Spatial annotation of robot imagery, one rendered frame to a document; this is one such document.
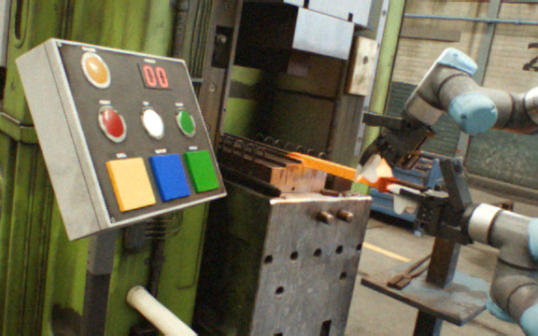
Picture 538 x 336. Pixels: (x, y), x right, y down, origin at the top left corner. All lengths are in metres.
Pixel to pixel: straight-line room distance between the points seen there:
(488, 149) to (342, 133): 7.58
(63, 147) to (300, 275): 0.79
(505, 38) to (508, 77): 0.62
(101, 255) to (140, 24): 0.52
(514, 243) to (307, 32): 0.66
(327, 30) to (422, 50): 8.48
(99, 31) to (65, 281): 0.74
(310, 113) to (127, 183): 1.00
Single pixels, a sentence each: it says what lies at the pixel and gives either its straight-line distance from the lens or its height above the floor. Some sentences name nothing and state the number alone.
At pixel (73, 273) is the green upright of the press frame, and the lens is 1.70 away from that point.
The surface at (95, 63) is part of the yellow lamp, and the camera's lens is 0.86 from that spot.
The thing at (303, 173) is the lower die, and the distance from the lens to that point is 1.38.
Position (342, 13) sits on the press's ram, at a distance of 1.40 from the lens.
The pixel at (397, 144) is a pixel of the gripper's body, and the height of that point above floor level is 1.10.
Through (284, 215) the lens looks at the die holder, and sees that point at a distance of 1.29.
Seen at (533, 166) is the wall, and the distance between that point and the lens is 8.98.
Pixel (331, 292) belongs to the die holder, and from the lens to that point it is 1.53.
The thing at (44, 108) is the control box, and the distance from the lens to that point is 0.83.
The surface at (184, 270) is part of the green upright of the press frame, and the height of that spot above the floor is 0.67.
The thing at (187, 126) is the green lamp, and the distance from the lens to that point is 0.99.
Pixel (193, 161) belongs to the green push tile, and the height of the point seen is 1.03.
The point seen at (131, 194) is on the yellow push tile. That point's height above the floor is 1.00.
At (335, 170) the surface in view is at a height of 1.00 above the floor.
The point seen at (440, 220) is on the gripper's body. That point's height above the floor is 0.97.
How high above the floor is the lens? 1.20
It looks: 10 degrees down
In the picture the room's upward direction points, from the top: 10 degrees clockwise
